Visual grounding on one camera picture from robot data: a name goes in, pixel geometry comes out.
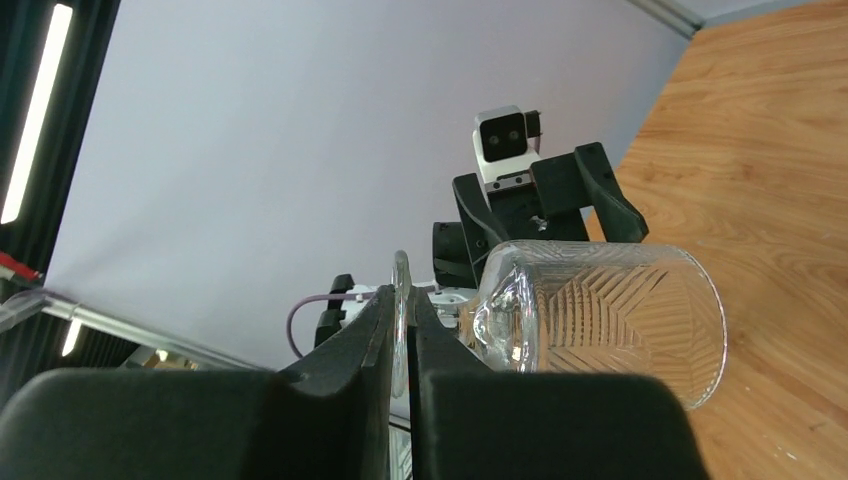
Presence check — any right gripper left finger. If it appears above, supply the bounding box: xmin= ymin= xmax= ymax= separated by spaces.
xmin=1 ymin=286 xmax=394 ymax=479

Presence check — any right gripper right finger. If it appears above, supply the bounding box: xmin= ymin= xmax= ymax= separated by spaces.
xmin=407 ymin=289 xmax=708 ymax=479

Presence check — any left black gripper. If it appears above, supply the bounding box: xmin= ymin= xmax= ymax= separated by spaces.
xmin=452 ymin=142 xmax=649 ymax=287

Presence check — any clear ribbed wine glass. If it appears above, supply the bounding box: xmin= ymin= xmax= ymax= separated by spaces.
xmin=389 ymin=239 xmax=729 ymax=412

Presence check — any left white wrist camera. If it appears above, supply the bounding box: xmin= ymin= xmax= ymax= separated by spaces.
xmin=472 ymin=105 xmax=542 ymax=192

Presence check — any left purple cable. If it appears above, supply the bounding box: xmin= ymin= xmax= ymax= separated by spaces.
xmin=286 ymin=292 xmax=379 ymax=359

